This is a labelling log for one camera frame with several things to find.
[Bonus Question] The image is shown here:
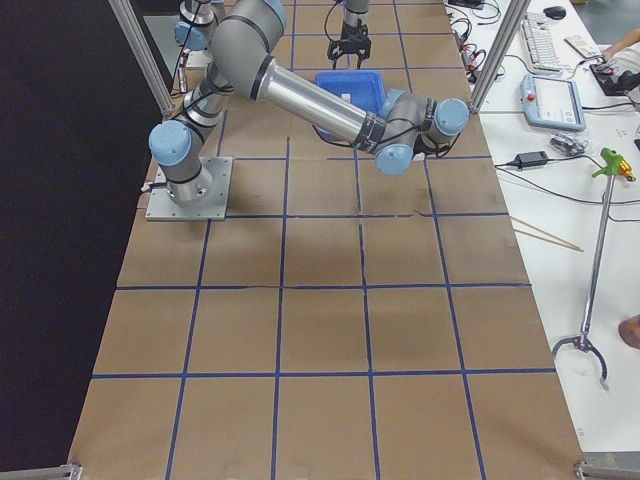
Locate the computer mouse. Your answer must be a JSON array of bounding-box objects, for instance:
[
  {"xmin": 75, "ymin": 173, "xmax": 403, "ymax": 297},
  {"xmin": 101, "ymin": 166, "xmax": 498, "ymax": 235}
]
[{"xmin": 543, "ymin": 6, "xmax": 567, "ymax": 20}]

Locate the aluminium frame post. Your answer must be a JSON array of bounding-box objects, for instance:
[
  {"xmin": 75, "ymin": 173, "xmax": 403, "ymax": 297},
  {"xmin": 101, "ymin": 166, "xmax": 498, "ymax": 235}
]
[{"xmin": 468, "ymin": 0, "xmax": 530, "ymax": 113}]

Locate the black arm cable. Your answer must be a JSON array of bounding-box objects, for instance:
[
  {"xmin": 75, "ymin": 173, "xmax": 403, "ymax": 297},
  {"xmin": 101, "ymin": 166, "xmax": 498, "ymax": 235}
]
[{"xmin": 169, "ymin": 0, "xmax": 236, "ymax": 116}]

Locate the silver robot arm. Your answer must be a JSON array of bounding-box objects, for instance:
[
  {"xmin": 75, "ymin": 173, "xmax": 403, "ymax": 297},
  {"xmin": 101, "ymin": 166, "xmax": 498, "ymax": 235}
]
[
  {"xmin": 323, "ymin": 0, "xmax": 372, "ymax": 69},
  {"xmin": 149, "ymin": 1, "xmax": 469, "ymax": 218}
]

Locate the white keyboard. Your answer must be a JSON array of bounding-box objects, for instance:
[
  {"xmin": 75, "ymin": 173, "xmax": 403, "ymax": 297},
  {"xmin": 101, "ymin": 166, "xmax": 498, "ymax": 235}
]
[{"xmin": 520, "ymin": 12, "xmax": 562, "ymax": 74}]

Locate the blue plastic tray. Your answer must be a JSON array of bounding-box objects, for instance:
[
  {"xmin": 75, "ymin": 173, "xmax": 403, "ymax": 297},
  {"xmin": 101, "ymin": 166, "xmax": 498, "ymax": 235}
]
[{"xmin": 315, "ymin": 70, "xmax": 385, "ymax": 116}]

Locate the black power adapter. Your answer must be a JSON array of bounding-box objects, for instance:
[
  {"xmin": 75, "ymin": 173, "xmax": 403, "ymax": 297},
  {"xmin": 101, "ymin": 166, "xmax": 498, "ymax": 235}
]
[{"xmin": 514, "ymin": 151, "xmax": 549, "ymax": 170}]

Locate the teach pendant tablet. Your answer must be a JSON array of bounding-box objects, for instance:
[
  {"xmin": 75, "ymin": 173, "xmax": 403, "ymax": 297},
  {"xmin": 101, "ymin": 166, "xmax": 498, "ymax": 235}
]
[{"xmin": 520, "ymin": 74, "xmax": 586, "ymax": 132}]

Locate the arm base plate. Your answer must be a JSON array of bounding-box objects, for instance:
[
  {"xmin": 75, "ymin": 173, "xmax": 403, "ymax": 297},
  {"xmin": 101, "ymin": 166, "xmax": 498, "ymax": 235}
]
[{"xmin": 145, "ymin": 156, "xmax": 234, "ymax": 221}]

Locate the wooden chopstick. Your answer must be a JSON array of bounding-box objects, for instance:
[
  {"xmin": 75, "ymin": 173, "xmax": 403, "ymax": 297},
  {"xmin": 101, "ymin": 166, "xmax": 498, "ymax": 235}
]
[{"xmin": 510, "ymin": 216, "xmax": 584, "ymax": 252}]

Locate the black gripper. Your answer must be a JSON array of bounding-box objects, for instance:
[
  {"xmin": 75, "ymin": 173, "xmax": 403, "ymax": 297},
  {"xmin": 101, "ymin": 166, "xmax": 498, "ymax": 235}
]
[{"xmin": 327, "ymin": 27, "xmax": 371, "ymax": 70}]

